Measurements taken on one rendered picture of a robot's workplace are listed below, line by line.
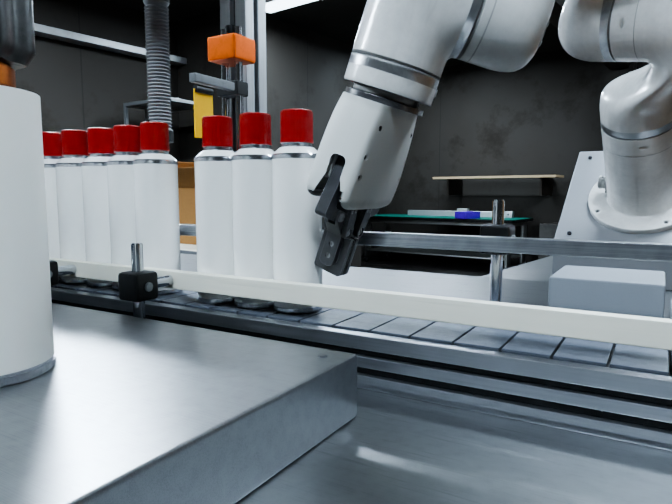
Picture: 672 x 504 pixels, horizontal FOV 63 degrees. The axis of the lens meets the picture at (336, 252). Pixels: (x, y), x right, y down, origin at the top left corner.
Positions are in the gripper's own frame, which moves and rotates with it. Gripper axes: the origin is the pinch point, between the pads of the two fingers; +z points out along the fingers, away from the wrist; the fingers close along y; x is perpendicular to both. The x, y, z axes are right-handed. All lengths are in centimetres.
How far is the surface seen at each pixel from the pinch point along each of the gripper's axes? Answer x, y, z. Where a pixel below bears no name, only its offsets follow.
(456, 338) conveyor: 14.9, 2.9, 1.3
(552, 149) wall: -118, -723, -23
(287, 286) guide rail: -1.7, 4.2, 4.0
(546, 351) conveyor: 21.7, 3.1, -1.2
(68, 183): -39.5, 2.3, 6.8
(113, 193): -30.4, 2.6, 4.9
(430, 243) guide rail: 7.9, -3.0, -4.0
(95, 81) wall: -454, -299, 47
